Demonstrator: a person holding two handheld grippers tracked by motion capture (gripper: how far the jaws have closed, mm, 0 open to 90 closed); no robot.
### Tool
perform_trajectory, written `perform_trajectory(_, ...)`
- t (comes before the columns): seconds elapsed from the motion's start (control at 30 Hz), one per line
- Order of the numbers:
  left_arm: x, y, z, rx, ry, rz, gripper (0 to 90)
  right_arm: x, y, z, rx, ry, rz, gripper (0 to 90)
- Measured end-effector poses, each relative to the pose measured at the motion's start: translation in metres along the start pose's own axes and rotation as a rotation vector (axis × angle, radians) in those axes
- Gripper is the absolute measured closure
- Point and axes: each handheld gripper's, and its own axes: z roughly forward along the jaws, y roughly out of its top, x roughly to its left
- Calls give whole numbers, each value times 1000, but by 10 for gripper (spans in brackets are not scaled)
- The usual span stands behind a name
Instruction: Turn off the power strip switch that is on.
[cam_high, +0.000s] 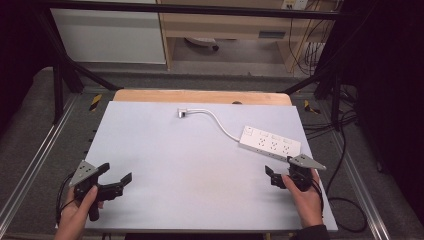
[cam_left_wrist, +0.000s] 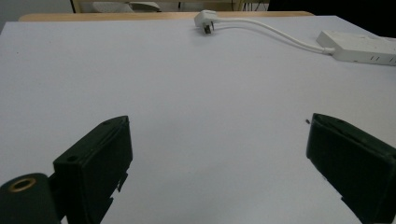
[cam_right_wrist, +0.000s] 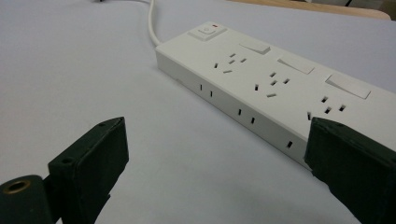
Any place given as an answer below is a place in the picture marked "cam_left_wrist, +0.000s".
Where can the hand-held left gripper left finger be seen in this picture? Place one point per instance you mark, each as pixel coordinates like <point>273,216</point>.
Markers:
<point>93,161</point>

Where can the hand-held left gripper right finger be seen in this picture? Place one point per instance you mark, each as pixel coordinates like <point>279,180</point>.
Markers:
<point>355,155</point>

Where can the white power strip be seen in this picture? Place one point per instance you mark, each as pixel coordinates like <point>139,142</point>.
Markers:
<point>358,47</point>

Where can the wooden table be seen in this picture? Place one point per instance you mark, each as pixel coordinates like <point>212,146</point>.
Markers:
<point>124,15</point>

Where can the white chair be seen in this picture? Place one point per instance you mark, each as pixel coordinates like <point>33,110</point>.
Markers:
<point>130,6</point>

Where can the white power plug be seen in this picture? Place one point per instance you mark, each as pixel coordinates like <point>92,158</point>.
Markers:
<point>205,20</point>

